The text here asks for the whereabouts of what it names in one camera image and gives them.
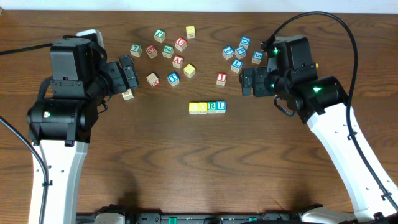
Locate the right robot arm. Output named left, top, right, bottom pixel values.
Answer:
left=239, top=35, right=397, bottom=223

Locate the red I block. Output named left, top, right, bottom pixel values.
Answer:
left=216, top=73, right=227, bottom=86

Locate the yellow block top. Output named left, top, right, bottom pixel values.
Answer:
left=186, top=26, right=196, bottom=39

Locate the plain red-sided block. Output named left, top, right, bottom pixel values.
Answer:
left=146, top=73, right=159, bottom=87

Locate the plain picture block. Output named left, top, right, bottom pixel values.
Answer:
left=122, top=89, right=134, bottom=101

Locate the yellow C block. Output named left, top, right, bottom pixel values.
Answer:
left=188, top=102, right=198, bottom=114

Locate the red E block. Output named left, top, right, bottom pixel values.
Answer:
left=145, top=45, right=157, bottom=58

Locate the red U block left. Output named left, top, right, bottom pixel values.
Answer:
left=175, top=37, right=187, bottom=52

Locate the blue P block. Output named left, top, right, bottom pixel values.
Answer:
left=234, top=46, right=247, bottom=60

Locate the blue l block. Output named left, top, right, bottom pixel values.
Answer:
left=231, top=59, right=243, bottom=73
left=216, top=101, right=226, bottom=113

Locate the green R block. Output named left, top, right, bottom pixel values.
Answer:
left=207, top=101, right=216, bottom=114

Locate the blue 5 block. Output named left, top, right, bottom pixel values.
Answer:
left=251, top=51, right=264, bottom=65

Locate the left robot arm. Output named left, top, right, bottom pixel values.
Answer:
left=27, top=29, right=139, bottom=223

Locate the green 7 block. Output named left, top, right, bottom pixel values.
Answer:
left=130, top=44, right=142, bottom=57

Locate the green J block left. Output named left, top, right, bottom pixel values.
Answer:
left=154, top=29, right=166, bottom=43

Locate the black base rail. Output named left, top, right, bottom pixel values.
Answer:
left=75, top=205, right=304, bottom=224

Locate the green Z block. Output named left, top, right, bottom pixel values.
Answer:
left=162, top=45, right=174, bottom=58

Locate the yellow O block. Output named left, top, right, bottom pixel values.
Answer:
left=198, top=102, right=208, bottom=114

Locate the yellow S block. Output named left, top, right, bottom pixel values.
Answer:
left=183, top=63, right=196, bottom=78

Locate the blue D block left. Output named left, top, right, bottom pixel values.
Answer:
left=239, top=36, right=251, bottom=50

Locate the blue T block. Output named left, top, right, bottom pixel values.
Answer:
left=167, top=72, right=180, bottom=86

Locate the blue 2 block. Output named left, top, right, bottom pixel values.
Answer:
left=222, top=46, right=234, bottom=60

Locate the red A block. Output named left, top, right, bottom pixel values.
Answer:
left=172, top=55, right=183, bottom=69

